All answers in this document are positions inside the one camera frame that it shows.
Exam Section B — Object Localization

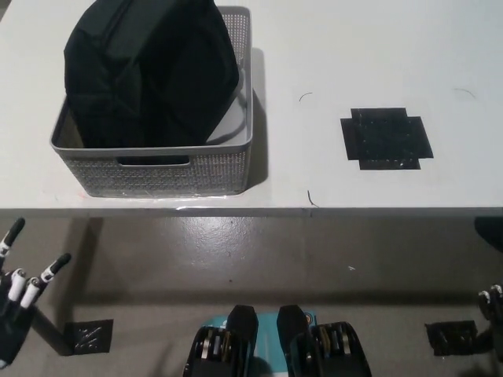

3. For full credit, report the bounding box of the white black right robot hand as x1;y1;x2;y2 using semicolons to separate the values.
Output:
476;282;503;349

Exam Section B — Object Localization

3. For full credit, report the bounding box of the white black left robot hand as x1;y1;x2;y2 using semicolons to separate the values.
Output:
0;218;73;369

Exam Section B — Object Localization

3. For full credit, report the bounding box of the dark green fabric lunch bag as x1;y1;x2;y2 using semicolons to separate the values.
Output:
63;0;241;149

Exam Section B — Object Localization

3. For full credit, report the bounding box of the dark metal table leg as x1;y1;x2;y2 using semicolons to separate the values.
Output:
31;305;67;355

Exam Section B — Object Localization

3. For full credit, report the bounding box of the black tape patch on floor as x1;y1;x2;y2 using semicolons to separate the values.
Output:
62;318;115;357
424;320;479;357

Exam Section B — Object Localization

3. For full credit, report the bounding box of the dark rounded object under table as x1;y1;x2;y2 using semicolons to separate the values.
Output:
473;217;503;253

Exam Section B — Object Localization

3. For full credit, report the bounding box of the black ribbed robot torso block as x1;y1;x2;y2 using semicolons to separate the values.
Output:
182;304;260;377
277;304;374;377

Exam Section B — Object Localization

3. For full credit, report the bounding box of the black tape patch on table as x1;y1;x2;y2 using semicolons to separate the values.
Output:
339;106;435;172

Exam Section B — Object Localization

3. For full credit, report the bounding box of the grey perforated plastic basket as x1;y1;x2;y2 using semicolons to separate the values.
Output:
49;5;263;198

